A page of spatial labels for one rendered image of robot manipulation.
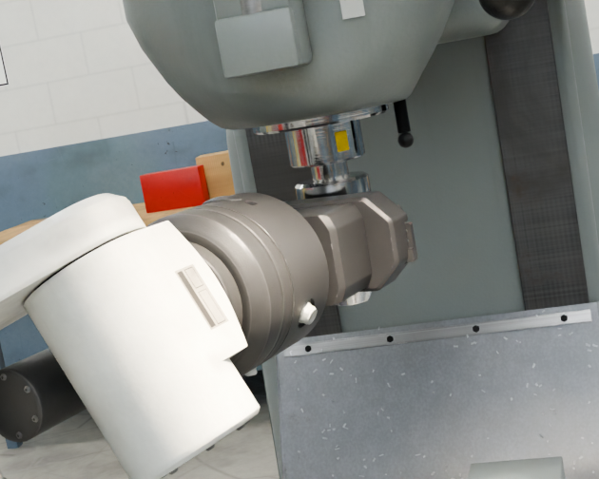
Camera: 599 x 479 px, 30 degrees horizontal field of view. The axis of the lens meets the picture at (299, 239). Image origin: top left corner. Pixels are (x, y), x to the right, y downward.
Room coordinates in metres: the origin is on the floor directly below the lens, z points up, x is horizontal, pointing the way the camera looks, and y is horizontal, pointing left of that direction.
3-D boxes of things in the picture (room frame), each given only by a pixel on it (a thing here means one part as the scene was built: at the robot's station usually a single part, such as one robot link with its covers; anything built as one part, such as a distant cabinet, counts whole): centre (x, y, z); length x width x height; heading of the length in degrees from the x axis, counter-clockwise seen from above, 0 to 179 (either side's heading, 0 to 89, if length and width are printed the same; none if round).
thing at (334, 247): (0.61, 0.02, 1.23); 0.13 x 0.12 x 0.10; 61
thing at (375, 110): (0.69, -0.03, 1.31); 0.09 x 0.09 x 0.01
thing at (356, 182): (0.69, -0.03, 1.26); 0.05 x 0.05 x 0.01
